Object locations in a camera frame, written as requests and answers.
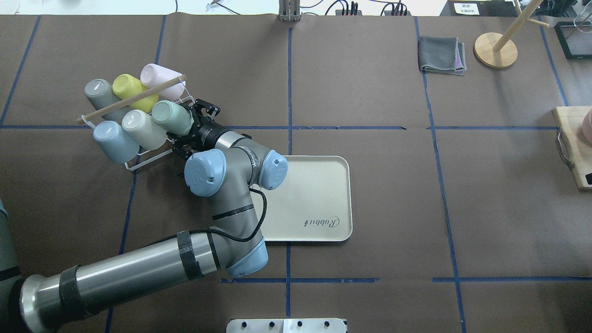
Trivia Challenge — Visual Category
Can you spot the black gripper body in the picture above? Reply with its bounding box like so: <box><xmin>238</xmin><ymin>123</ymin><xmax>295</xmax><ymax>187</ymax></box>
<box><xmin>166</xmin><ymin>103</ymin><xmax>231</xmax><ymax>152</ymax></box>

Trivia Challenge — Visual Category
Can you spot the green cup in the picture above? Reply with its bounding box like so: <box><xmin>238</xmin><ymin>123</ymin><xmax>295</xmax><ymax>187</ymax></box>
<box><xmin>151</xmin><ymin>100</ymin><xmax>194</xmax><ymax>136</ymax></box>

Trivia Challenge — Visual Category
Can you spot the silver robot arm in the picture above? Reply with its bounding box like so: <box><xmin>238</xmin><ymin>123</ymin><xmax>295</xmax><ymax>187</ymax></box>
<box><xmin>1</xmin><ymin>99</ymin><xmax>288</xmax><ymax>333</ymax></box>

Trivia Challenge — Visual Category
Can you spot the cream white cup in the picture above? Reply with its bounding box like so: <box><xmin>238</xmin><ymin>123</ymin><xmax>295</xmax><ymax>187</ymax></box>
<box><xmin>121</xmin><ymin>110</ymin><xmax>167</xmax><ymax>150</ymax></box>

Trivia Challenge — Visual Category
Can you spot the pink cup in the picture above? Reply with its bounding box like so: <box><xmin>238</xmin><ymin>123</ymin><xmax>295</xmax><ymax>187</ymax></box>
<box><xmin>140</xmin><ymin>63</ymin><xmax>185</xmax><ymax>101</ymax></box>

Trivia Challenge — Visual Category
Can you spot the blue cup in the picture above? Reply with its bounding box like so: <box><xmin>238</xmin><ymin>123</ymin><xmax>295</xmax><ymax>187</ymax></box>
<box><xmin>92</xmin><ymin>120</ymin><xmax>140</xmax><ymax>164</ymax></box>

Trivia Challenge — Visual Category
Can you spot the yellow cup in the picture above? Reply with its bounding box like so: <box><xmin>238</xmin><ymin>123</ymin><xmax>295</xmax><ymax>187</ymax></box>
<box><xmin>112</xmin><ymin>74</ymin><xmax>159</xmax><ymax>113</ymax></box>

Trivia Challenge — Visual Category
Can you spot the grey cup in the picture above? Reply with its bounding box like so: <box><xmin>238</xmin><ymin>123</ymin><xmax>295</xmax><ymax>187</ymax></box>
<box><xmin>84</xmin><ymin>79</ymin><xmax>130</xmax><ymax>123</ymax></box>

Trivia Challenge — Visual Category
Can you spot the beige rabbit tray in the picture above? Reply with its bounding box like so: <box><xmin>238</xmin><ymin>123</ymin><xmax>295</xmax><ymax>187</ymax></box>
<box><xmin>261</xmin><ymin>155</ymin><xmax>353</xmax><ymax>242</ymax></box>

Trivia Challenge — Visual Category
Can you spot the black glass tray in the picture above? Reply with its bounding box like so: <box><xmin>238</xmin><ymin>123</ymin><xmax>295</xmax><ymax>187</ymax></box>
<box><xmin>554</xmin><ymin>22</ymin><xmax>592</xmax><ymax>60</ymax></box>

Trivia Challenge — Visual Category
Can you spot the grey folded cloth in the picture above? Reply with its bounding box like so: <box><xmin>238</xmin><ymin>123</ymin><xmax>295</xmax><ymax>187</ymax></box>
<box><xmin>417</xmin><ymin>35</ymin><xmax>467</xmax><ymax>76</ymax></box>

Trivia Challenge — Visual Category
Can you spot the wooden mug tree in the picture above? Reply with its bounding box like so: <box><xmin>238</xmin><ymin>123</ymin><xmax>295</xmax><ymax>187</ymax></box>
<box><xmin>472</xmin><ymin>0</ymin><xmax>550</xmax><ymax>69</ymax></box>

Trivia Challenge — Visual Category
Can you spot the black box with label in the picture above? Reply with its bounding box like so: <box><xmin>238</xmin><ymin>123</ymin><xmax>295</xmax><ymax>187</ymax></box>
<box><xmin>440</xmin><ymin>0</ymin><xmax>489</xmax><ymax>17</ymax></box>

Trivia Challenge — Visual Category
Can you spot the wooden cutting board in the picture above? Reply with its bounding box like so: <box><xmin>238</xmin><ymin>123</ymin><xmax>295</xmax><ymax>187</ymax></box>
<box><xmin>552</xmin><ymin>106</ymin><xmax>592</xmax><ymax>191</ymax></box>

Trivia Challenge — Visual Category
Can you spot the pink ice bowl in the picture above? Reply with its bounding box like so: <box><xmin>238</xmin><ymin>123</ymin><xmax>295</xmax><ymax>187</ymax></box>
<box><xmin>581</xmin><ymin>109</ymin><xmax>592</xmax><ymax>145</ymax></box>

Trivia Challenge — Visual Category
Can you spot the white wire cup rack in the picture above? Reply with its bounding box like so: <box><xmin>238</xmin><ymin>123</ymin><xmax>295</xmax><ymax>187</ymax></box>
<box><xmin>77</xmin><ymin>64</ymin><xmax>197</xmax><ymax>172</ymax></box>

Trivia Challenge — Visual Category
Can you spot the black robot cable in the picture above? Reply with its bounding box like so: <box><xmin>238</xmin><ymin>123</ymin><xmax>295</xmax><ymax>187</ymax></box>
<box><xmin>139</xmin><ymin>185</ymin><xmax>269</xmax><ymax>250</ymax></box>

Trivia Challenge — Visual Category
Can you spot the aluminium frame post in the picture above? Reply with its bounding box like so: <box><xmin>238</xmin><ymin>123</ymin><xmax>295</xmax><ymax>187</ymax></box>
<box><xmin>278</xmin><ymin>0</ymin><xmax>302</xmax><ymax>22</ymax></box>

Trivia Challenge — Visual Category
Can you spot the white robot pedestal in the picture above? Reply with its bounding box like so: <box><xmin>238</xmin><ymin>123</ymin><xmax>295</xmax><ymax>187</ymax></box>
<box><xmin>226</xmin><ymin>318</ymin><xmax>348</xmax><ymax>333</ymax></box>

